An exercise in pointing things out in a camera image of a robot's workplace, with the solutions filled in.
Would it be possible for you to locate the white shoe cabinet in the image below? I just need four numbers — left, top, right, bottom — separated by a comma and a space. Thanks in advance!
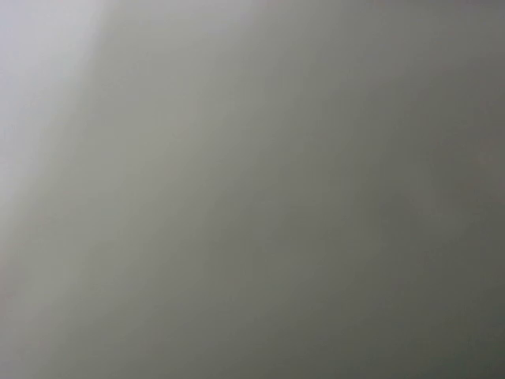
1, 1, 504, 378

